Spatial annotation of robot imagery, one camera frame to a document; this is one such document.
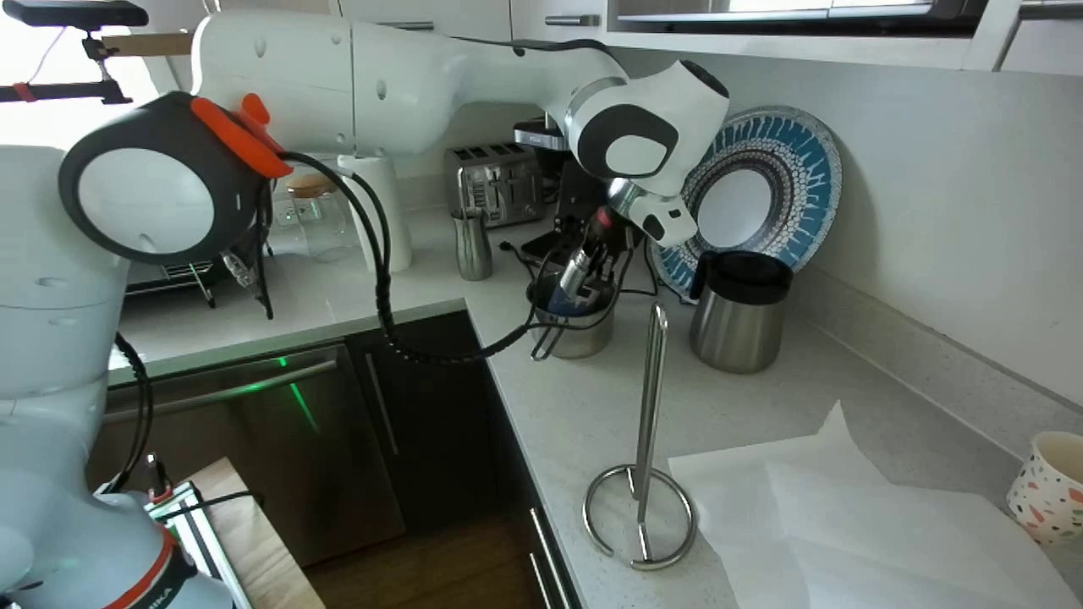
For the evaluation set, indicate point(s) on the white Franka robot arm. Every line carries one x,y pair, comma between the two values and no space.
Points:
394,80

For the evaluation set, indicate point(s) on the white dotted cup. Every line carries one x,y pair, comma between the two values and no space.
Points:
1051,495

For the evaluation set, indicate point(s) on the large white upper cabinet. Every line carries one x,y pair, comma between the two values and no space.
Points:
453,16

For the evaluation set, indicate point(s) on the blue white decorative plate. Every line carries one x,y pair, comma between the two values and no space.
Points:
791,169

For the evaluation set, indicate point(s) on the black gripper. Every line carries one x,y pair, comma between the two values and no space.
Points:
593,223

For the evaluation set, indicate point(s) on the steel canister black lid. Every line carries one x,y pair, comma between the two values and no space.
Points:
739,323

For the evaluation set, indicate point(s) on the silver bottle blue base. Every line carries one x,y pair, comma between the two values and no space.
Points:
578,274

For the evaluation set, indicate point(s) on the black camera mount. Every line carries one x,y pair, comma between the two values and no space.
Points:
69,12

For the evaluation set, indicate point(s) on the white paper sheet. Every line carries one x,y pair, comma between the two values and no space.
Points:
882,528

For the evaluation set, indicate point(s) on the dark dishwasher front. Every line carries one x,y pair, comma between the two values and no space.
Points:
257,476

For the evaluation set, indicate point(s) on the metal paper towel holder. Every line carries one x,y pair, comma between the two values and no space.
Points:
643,450

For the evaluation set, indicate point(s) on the silver metal pitcher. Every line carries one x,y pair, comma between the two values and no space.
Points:
473,246

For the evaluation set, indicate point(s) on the small silver pot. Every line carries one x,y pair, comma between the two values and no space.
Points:
581,336

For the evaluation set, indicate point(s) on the clear glass jar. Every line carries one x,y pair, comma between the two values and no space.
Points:
306,222

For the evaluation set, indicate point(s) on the narrow white upper cabinet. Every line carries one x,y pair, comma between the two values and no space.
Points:
1045,38

